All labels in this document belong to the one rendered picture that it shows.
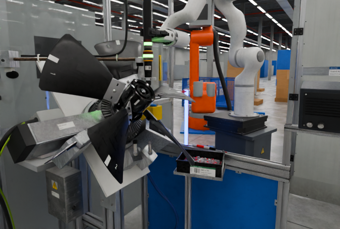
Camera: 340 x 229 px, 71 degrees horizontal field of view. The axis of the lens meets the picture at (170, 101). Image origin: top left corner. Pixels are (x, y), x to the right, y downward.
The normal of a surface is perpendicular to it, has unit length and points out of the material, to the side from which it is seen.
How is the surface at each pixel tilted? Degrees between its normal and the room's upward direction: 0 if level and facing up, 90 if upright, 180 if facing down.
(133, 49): 43
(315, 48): 90
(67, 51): 73
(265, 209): 90
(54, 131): 50
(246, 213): 90
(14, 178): 90
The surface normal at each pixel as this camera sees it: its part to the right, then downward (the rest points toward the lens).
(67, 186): 0.84, 0.07
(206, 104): -0.09, 0.14
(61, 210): -0.55, 0.12
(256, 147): 0.66, 0.11
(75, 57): 0.55, -0.11
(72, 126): 0.64, -0.58
